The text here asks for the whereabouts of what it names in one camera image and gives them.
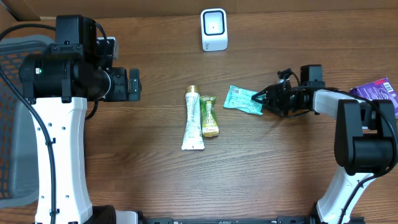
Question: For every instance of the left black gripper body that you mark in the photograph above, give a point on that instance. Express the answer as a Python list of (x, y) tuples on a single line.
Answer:
[(119, 89)]

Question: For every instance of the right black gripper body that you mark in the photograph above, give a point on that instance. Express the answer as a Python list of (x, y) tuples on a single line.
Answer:
[(284, 102)]

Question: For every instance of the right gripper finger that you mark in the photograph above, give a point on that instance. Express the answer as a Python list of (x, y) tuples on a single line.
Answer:
[(259, 104), (261, 94)]

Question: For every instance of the teal wet wipes pack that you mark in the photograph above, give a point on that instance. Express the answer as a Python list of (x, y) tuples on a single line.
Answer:
[(239, 98)]

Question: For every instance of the green gold snack packet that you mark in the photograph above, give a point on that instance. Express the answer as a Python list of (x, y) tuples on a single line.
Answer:
[(209, 122)]

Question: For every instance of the white tube gold cap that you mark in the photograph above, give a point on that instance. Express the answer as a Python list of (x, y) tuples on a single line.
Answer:
[(193, 139)]

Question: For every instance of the purple sanitary pad pack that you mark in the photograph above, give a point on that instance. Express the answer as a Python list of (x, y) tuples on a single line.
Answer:
[(378, 90)]

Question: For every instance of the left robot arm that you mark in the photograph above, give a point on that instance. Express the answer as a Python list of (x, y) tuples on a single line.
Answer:
[(58, 85)]

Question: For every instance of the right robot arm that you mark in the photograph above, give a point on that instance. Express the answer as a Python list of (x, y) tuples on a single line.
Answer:
[(365, 145)]

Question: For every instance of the white barcode scanner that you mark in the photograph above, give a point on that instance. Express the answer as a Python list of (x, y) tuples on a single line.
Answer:
[(214, 29)]

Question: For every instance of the cardboard back panel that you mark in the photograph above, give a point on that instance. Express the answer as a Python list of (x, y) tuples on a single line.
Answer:
[(32, 10)]

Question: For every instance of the grey plastic basket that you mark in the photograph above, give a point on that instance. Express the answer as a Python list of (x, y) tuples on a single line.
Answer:
[(19, 166)]

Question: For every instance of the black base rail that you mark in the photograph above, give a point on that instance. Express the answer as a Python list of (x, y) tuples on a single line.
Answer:
[(279, 220)]

